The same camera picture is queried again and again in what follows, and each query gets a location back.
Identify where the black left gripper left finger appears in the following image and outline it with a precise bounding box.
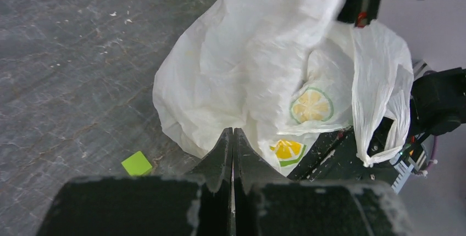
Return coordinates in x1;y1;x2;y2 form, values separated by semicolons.
37;128;233;235

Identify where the fake citrus slice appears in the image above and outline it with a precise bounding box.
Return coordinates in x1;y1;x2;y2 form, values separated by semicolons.
290;87;334;124

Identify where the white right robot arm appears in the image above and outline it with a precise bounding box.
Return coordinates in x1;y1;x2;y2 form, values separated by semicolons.
338;0;465;136

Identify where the white plastic bag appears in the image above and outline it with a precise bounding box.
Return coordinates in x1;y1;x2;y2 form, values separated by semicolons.
153;0;414;175

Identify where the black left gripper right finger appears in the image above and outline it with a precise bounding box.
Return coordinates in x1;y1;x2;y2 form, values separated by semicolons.
232;129;414;235

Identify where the small green cube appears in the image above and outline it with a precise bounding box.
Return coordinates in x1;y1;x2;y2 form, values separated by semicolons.
121;151;153;176

